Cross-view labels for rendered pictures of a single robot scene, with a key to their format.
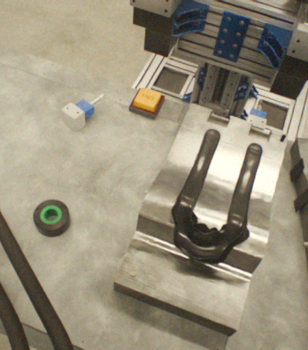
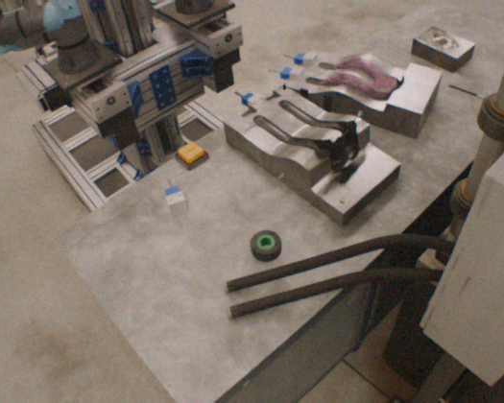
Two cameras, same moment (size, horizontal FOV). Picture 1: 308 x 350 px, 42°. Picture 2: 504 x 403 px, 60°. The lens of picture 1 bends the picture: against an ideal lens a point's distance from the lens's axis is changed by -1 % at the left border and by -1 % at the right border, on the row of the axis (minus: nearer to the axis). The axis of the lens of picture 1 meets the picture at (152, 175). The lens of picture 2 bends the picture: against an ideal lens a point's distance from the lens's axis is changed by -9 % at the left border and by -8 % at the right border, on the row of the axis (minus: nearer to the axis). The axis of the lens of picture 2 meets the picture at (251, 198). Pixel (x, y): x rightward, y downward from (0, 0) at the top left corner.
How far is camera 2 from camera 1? 80 cm
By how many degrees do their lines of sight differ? 30
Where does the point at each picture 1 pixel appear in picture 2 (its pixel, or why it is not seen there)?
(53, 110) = (155, 220)
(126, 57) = (45, 217)
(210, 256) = (349, 155)
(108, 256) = (314, 222)
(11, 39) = not seen: outside the picture
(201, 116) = (239, 119)
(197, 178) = (289, 140)
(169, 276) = (353, 182)
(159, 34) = (126, 127)
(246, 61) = (181, 93)
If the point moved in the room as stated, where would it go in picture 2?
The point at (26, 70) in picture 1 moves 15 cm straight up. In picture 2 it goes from (96, 227) to (78, 195)
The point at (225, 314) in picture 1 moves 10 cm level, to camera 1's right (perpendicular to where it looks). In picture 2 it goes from (389, 165) to (401, 145)
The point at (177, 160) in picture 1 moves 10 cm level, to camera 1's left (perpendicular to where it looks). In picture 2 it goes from (268, 145) to (249, 166)
